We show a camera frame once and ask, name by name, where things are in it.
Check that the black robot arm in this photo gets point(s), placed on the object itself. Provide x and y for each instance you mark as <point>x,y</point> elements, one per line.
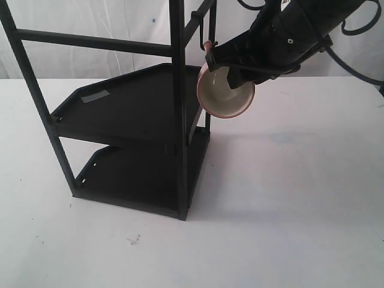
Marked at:
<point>341,10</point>

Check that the pink ceramic mug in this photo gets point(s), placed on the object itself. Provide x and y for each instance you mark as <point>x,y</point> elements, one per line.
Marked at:
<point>217,97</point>

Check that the black metal hook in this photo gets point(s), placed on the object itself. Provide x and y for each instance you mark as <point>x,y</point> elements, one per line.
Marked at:
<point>199,16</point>

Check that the grey tape strip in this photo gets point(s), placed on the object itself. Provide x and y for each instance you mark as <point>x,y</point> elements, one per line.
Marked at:
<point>95,96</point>

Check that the black metal shelf rack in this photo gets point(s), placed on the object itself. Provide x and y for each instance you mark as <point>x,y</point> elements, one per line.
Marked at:
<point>139,147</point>

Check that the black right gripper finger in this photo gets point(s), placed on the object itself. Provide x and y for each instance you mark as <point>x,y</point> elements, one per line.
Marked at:
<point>237,77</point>

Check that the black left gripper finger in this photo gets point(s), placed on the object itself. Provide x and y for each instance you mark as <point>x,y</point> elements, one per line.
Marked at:
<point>226,54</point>

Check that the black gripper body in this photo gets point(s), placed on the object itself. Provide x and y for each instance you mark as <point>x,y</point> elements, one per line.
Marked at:
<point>284,36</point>

